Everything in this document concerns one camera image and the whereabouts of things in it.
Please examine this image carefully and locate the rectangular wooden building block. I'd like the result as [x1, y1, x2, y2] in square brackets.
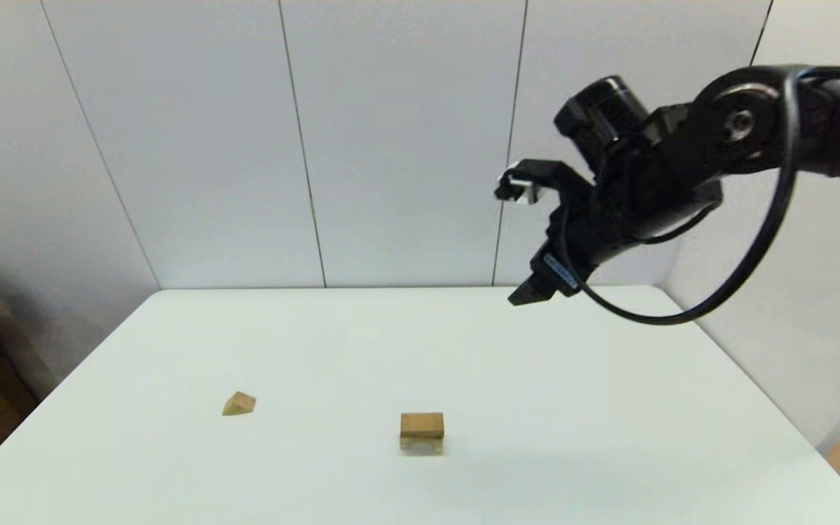
[400, 413, 445, 440]

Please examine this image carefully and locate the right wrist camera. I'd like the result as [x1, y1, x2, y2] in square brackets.
[494, 159, 592, 216]

